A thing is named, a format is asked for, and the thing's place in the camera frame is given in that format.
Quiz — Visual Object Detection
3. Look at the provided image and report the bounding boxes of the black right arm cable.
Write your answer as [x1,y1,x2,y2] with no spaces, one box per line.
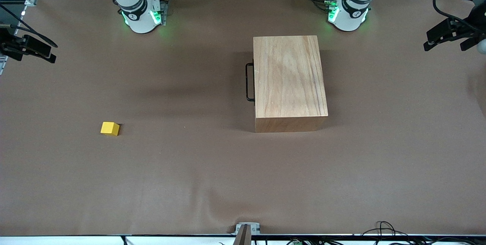
[0,4,58,48]

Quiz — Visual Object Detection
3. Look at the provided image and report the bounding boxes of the grey clamp with wooden bar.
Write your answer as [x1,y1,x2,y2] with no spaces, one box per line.
[234,222,261,245]

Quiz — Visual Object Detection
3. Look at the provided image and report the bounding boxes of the brown table cover sheet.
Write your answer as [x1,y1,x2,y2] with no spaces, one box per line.
[0,0,486,237]

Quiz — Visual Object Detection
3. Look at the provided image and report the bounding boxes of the wooden drawer cabinet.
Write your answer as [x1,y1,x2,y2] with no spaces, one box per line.
[253,35,329,133]

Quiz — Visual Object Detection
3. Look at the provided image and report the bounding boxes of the black cable loops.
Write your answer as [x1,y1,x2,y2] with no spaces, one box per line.
[360,220,412,238]

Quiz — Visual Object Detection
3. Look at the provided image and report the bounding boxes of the grey base mounting bracket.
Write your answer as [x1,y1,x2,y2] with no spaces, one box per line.
[159,0,170,25]

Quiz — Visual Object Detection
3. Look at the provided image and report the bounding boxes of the yellow block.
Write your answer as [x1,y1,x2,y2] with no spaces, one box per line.
[101,122,120,136]

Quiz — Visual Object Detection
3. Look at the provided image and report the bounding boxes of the wooden drawer with black handle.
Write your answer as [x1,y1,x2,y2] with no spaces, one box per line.
[246,62,255,102]

